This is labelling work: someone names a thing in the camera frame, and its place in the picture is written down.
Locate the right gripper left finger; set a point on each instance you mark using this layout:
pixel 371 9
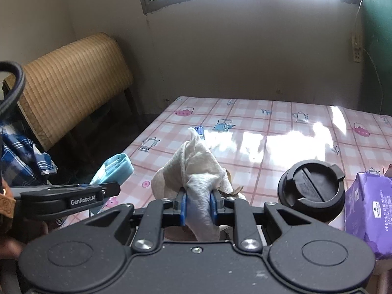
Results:
pixel 151 222

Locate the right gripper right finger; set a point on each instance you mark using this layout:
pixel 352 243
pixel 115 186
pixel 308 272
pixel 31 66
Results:
pixel 238 214

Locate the white grey cloth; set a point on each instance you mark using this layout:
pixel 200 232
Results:
pixel 195 168

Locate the blue face masks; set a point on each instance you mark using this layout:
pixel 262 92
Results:
pixel 116 169

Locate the person's hand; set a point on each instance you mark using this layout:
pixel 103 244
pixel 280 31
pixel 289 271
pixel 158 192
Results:
pixel 12 248

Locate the brown crumpled paper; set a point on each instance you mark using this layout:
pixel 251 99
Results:
pixel 234 189

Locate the blue plaid cloth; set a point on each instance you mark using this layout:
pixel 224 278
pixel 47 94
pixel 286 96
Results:
pixel 22 162

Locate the pink checkered tablecloth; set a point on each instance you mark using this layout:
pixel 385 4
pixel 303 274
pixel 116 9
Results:
pixel 257 141

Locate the small blue white box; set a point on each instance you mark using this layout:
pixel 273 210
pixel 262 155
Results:
pixel 200 131

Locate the white cup with black lid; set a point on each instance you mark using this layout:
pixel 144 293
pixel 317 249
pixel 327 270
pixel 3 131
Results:
pixel 314 188

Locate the woven rattan chair back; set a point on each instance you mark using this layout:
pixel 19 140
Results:
pixel 68 84

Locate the purple wet wipes pack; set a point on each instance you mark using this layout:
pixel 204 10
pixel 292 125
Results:
pixel 368 212

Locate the green door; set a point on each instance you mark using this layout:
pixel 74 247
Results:
pixel 375 94

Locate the wall power outlet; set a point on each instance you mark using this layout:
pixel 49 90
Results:
pixel 356 48

